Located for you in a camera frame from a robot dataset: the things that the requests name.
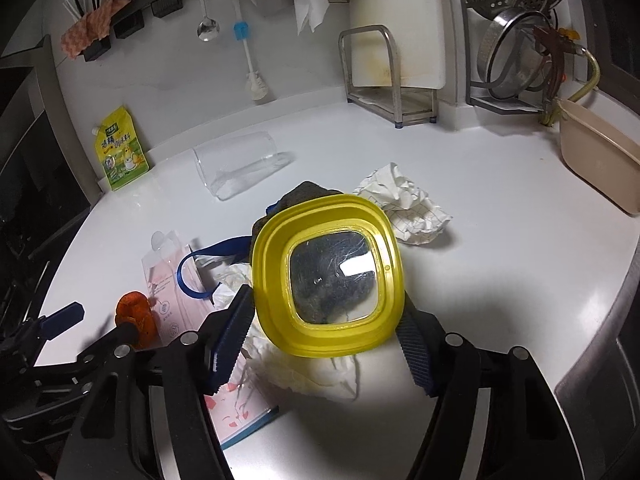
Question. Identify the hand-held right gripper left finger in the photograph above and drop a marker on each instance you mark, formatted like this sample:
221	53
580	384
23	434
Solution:
227	340

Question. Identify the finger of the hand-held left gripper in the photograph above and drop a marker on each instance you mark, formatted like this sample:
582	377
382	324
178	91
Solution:
65	382
60	317

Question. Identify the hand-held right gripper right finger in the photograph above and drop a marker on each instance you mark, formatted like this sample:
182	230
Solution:
415	355

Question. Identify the white tissue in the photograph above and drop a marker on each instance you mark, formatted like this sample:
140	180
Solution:
300	375
232	280

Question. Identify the yellow lid with clear window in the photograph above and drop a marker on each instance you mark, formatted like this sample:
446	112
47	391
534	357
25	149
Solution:
270	270

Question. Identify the clear plastic cup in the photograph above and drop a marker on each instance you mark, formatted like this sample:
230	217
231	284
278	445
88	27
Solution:
235	165

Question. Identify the clear pink packet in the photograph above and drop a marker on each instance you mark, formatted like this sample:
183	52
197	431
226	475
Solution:
170	305

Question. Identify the orange peel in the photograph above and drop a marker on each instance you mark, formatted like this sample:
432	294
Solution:
137	312

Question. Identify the pink printed packet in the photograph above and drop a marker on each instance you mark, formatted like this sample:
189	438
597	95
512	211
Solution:
240	420

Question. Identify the crumpled checked paper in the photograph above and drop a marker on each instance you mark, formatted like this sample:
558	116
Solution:
400	200

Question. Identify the dark grey cloth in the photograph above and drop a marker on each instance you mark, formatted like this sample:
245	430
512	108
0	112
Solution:
305	192

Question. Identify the yellow-green seasoning pouch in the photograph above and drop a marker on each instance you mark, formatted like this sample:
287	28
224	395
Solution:
122	155

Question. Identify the metal cutting board rack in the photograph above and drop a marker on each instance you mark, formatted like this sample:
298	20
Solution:
395	105

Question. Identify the black hanging holder box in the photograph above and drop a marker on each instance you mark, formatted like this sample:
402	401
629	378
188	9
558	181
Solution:
129	26
166	5
97	50

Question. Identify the beige plastic basin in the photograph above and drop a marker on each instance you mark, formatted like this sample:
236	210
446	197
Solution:
600	155

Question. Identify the white bottle brush blue collar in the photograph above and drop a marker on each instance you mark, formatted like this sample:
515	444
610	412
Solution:
247	55

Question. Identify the orange-pink sponge cloth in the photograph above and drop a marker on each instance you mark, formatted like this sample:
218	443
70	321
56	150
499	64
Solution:
95	22

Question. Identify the metal ladle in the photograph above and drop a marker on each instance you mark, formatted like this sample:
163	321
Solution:
207	30

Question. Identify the round steel sieve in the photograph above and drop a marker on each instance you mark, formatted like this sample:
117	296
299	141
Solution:
500	55

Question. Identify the dark red tubing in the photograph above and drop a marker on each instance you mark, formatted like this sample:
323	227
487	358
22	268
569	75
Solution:
547	55

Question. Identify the white cutting board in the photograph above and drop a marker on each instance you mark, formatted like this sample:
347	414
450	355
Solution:
400	10

